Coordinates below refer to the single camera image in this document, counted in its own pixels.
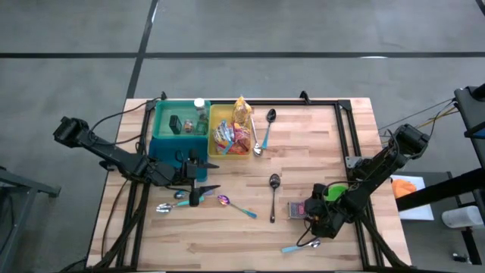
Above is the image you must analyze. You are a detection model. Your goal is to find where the orange roast beef ramen packet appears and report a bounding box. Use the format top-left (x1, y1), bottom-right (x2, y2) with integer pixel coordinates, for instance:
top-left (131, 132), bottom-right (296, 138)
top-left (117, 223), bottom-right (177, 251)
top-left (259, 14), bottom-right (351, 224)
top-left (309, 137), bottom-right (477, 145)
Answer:
top-left (227, 123), bottom-right (252, 155)

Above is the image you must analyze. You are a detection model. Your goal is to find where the white plastic container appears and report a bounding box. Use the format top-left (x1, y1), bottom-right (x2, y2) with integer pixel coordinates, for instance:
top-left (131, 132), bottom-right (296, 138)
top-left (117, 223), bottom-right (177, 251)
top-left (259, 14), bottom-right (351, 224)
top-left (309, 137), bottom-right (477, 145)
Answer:
top-left (441, 206), bottom-right (485, 230)

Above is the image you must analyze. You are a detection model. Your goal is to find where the yellow and grey cable bundle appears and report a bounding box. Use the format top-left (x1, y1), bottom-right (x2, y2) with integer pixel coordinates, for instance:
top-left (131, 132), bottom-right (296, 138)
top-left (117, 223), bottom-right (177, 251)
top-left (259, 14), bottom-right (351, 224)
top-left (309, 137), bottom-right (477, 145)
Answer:
top-left (378, 99), bottom-right (455, 137)

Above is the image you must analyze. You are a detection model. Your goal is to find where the grey metal side table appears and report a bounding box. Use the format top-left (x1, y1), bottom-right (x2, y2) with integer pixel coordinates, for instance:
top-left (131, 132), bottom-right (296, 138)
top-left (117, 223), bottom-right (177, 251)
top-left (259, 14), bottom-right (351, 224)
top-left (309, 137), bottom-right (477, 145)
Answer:
top-left (0, 165), bottom-right (61, 266)

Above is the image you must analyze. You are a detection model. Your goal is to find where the black spoon with blue handle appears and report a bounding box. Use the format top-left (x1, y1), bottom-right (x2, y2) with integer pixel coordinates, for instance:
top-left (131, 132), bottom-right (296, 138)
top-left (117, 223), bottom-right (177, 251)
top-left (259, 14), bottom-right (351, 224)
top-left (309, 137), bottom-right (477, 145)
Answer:
top-left (261, 108), bottom-right (277, 150)

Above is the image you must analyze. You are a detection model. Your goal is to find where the white paper sheet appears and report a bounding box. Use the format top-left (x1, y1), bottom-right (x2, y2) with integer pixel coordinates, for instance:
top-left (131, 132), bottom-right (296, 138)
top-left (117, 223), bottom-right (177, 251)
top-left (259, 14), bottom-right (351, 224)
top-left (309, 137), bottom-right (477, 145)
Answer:
top-left (389, 174), bottom-right (435, 221)

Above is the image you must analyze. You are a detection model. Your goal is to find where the green-lidded herb spice jar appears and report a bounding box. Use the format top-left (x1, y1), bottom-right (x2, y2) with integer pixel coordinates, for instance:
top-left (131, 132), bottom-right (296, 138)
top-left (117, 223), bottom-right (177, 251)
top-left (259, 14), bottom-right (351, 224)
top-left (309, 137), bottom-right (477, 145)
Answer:
top-left (195, 113), bottom-right (209, 137)

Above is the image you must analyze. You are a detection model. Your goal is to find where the rectangular metal spice tin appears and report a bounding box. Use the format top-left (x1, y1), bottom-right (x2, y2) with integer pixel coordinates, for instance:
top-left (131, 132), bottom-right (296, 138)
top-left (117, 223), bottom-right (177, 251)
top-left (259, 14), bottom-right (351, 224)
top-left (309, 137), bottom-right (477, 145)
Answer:
top-left (287, 200), bottom-right (308, 221)

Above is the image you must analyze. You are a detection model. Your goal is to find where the green plastic bowl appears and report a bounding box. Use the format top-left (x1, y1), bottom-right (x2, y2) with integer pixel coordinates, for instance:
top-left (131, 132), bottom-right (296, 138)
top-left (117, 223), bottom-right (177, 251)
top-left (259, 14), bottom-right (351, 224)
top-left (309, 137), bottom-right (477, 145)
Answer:
top-left (324, 184), bottom-right (349, 202)

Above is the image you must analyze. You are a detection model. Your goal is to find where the translucent yellow plastic bin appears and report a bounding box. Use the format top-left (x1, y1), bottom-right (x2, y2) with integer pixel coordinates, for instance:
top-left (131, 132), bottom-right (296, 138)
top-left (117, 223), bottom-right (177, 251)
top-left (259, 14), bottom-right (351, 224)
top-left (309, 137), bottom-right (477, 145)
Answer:
top-left (208, 104), bottom-right (254, 159)

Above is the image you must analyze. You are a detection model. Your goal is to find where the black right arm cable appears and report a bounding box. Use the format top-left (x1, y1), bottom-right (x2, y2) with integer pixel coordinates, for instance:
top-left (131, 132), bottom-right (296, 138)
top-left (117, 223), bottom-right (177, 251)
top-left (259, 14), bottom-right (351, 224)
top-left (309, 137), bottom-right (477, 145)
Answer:
top-left (295, 223), bottom-right (323, 248)

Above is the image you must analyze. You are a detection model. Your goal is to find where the plain silver spoon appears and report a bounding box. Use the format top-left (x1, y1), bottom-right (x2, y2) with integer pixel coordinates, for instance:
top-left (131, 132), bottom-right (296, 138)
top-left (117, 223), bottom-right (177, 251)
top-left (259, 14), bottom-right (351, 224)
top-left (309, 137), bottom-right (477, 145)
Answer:
top-left (249, 115), bottom-right (264, 157)

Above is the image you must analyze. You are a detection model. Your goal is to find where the silver spoon with light-blue handle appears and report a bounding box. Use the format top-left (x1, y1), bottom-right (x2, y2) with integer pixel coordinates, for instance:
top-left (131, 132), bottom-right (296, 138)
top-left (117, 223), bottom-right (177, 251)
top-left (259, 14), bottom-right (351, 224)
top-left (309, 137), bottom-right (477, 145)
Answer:
top-left (280, 238), bottom-right (321, 254)

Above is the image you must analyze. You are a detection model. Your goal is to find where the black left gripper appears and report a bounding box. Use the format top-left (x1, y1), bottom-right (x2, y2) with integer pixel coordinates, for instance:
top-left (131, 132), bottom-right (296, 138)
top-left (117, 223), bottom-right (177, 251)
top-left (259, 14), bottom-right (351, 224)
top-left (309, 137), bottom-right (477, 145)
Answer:
top-left (166, 149), bottom-right (221, 208)

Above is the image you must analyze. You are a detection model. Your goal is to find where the spoon with teal handle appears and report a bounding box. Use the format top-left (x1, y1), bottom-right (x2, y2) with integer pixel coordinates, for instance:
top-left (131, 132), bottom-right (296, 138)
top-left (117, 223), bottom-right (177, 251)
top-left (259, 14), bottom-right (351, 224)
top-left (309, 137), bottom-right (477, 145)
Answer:
top-left (155, 196), bottom-right (205, 215)

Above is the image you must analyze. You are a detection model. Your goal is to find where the black equipment stand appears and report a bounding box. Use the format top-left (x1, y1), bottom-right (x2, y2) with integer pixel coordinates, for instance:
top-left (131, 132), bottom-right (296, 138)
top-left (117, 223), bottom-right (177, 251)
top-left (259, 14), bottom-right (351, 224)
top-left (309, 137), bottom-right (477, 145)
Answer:
top-left (396, 83), bottom-right (485, 213)

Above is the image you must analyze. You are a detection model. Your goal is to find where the white-lidded glass spice jar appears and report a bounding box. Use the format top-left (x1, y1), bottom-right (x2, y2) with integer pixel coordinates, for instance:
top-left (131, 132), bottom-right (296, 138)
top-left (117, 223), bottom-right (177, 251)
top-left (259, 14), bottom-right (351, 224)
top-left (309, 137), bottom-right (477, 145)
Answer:
top-left (193, 97), bottom-right (208, 117)

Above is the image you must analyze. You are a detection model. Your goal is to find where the all-black metal spoon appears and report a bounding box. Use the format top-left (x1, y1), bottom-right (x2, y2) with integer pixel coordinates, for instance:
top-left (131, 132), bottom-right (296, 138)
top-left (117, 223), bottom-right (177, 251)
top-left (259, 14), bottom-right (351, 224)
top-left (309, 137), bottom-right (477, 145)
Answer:
top-left (268, 173), bottom-right (281, 224)

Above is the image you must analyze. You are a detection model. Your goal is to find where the iridescent rainbow spoon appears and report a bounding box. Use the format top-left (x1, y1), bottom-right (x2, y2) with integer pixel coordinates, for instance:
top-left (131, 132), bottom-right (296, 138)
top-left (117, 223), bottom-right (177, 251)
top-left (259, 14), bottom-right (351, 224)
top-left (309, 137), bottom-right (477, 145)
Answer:
top-left (217, 194), bottom-right (258, 219)

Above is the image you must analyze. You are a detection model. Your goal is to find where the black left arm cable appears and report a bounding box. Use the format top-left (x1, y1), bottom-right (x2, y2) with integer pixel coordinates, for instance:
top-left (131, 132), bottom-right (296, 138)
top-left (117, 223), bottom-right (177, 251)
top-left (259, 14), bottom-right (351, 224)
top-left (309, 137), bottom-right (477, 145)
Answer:
top-left (89, 97), bottom-right (162, 147)

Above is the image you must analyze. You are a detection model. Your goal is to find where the orange cloth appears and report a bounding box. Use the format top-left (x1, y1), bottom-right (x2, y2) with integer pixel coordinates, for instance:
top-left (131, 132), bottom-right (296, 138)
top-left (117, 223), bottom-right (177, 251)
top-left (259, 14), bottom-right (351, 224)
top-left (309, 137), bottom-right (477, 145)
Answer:
top-left (392, 178), bottom-right (417, 199)

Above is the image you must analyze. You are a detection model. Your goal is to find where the blue-striped low-sodium ramen packet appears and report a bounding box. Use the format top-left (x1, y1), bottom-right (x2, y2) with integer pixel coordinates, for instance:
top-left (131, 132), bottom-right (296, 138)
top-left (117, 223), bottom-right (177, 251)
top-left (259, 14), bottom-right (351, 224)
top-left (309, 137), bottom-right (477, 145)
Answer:
top-left (213, 120), bottom-right (236, 155)

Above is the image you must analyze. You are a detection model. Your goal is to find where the dark green tea box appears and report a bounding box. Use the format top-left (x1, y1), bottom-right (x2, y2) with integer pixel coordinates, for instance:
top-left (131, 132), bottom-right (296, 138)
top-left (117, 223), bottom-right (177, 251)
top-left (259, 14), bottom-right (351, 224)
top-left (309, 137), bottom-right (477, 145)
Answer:
top-left (168, 115), bottom-right (183, 136)

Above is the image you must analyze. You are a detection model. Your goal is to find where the dark blue plastic bin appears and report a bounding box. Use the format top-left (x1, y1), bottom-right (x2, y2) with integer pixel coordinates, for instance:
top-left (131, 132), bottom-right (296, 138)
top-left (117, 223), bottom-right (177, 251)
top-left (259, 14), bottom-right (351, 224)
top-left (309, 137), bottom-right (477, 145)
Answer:
top-left (148, 136), bottom-right (209, 183)

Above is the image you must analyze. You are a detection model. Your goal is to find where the yellow chicken ramen packet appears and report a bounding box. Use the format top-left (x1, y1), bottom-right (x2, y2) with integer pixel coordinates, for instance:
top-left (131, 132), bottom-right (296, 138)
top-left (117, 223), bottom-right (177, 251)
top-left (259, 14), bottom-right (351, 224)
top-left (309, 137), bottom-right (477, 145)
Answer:
top-left (233, 96), bottom-right (252, 128)

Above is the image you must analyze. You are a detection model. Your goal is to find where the teal plastic bin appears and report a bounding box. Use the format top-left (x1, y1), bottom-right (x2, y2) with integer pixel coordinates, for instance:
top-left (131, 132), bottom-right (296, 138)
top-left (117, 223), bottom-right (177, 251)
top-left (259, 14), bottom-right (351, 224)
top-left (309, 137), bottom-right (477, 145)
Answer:
top-left (152, 100), bottom-right (211, 140)

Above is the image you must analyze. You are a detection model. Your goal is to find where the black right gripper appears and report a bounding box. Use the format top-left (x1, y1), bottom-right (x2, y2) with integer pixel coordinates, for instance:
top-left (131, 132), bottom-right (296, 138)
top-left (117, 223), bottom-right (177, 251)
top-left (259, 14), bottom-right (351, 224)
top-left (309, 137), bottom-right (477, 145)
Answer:
top-left (305, 184), bottom-right (352, 240)

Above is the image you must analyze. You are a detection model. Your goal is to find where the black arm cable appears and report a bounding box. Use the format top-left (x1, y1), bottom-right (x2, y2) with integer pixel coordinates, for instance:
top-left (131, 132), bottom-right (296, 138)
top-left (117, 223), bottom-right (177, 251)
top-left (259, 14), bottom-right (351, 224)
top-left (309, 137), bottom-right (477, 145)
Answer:
top-left (295, 223), bottom-right (323, 248)
top-left (89, 97), bottom-right (162, 147)

